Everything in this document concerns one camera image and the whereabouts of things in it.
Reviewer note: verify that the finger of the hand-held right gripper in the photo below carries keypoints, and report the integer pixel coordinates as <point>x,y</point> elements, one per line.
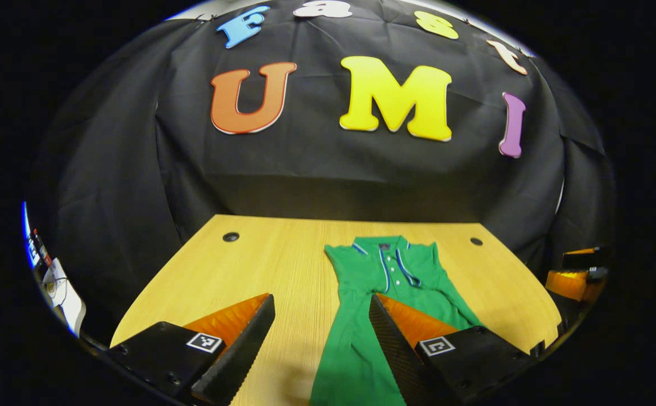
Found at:
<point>584,259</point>
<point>567,283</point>

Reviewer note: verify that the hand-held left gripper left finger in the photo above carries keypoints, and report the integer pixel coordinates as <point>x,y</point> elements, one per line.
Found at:
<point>238,358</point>

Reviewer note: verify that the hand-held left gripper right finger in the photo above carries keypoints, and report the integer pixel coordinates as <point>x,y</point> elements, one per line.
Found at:
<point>395,349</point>

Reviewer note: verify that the green T-shirt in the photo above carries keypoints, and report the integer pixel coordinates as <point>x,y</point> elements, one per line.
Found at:
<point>350,338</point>

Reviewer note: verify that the black backdrop cloth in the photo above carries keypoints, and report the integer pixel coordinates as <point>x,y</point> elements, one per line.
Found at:
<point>333,169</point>

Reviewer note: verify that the computer monitor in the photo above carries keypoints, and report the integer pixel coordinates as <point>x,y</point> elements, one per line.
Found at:
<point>29,242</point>

